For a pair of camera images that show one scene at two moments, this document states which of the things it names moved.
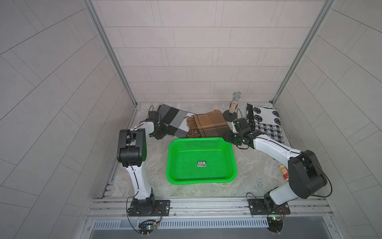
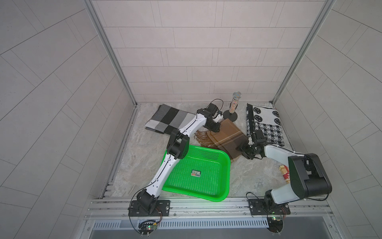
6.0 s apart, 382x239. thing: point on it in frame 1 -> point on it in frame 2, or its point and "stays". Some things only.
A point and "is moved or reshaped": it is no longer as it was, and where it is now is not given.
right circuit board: x=275 y=224 stays
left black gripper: x=163 y=132 -> x=215 y=128
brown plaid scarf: x=212 y=124 is moved or reshaped
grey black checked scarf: x=175 y=120 stays
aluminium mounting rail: x=301 y=208 stays
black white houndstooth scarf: x=266 y=120 stays
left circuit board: x=147 y=227 stays
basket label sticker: x=201 y=164 -> x=196 y=173
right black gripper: x=228 y=136 -> x=242 y=150
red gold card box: x=285 y=172 stays
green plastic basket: x=200 y=160 is moved or reshaped
